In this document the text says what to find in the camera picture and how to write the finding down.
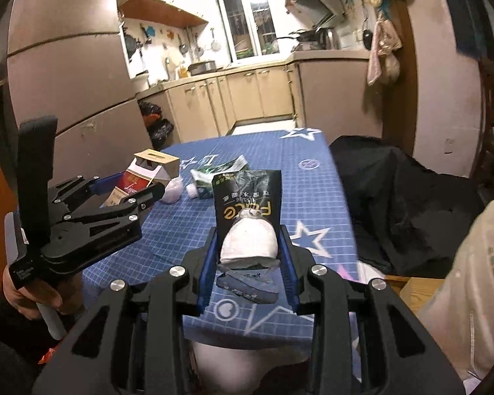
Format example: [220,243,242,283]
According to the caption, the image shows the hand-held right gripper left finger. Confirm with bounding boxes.
[33,226,220,395]

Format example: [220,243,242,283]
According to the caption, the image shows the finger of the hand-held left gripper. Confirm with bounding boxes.
[45,184,166,269]
[48,174,121,211]

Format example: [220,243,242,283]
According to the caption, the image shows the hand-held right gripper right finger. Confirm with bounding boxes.
[277,224,467,395]

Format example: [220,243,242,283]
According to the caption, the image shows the orange red paper carton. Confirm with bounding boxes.
[105,162,165,208]

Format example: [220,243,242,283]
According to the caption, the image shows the black tissue packet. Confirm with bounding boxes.
[211,170,283,305]

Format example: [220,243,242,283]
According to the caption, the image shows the white plastic bucket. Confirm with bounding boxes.
[418,198,494,381]

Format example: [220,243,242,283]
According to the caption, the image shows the person's left forearm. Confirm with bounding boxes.
[0,292,62,395]

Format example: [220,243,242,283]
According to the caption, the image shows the black trash bags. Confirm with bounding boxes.
[139,101,174,149]

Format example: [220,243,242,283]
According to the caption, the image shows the person's left hand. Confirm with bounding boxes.
[2,263,83,322]

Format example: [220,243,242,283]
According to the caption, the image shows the small white plastic bag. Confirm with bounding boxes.
[161,176,185,203]

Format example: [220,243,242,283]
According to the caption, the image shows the brown cardboard box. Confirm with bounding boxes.
[134,150,179,182]

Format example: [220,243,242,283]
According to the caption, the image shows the blue star print tablecloth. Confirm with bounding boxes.
[82,128,361,383]

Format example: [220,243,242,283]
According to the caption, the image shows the green white packet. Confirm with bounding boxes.
[189,154,253,200]

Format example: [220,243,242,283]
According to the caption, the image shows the person's light trousers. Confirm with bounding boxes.
[189,333,314,395]

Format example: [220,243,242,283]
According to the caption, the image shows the beige refrigerator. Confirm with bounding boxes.
[6,0,155,173]

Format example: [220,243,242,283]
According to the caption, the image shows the black cloth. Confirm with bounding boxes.
[329,135,484,278]

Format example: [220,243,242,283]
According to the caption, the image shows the grey baking tray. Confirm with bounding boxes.
[188,61,217,75]

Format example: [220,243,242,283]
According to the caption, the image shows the beige kitchen cabinets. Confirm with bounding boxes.
[138,49,371,143]

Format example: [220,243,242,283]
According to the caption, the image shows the kitchen window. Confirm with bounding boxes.
[216,0,278,64]

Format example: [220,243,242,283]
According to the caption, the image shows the black wok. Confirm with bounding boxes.
[276,29,322,44]

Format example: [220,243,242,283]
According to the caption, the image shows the steel kettle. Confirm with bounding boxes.
[315,28,340,50]

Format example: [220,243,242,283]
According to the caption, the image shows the hanging pink cloth bag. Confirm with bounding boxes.
[367,18,403,86]

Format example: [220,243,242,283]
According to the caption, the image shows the dark door curtain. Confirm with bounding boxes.
[449,0,484,50]

